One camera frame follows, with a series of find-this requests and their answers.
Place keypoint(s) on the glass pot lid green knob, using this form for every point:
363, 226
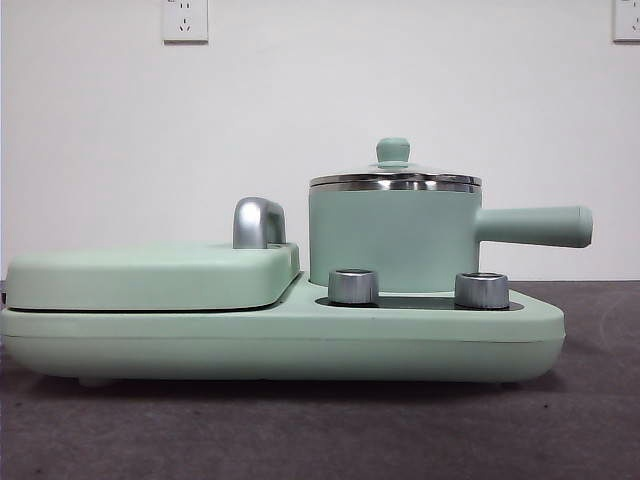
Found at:
393, 152

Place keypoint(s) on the silver control knob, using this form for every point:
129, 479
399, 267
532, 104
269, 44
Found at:
352, 287
481, 291

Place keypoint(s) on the green breakfast machine base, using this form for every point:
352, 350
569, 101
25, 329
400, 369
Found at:
300, 345

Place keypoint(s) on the white wall socket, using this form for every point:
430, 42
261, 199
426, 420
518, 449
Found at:
184, 22
627, 20

